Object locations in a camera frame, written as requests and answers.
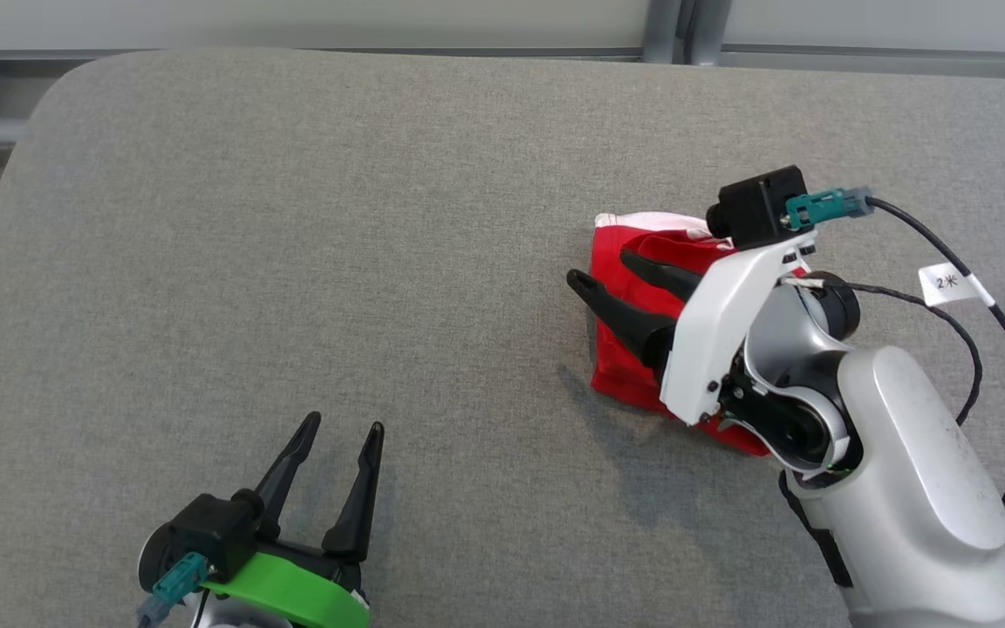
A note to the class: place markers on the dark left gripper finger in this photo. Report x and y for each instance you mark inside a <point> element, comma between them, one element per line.
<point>289,471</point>
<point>358,515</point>

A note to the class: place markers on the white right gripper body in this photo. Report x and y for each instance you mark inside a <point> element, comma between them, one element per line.
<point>716,323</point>

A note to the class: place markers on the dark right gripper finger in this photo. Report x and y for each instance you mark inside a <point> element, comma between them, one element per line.
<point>620,314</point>
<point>664,277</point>

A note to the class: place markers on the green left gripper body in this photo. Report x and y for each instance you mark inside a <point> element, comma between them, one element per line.
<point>293,593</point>

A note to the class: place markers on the red basketball jersey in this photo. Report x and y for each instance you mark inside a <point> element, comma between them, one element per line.
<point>620,379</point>

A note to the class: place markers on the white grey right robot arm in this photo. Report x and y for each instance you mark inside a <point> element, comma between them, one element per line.
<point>904,453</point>

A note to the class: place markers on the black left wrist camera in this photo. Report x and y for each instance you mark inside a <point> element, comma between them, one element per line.
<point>215,528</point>

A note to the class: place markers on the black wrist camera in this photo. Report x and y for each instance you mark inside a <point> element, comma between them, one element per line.
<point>760,209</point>
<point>215,528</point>

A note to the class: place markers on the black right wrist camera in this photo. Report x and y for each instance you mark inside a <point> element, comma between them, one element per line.
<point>760,209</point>

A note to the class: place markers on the grey metal window post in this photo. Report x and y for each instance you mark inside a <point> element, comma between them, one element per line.
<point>661,30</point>
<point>707,30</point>

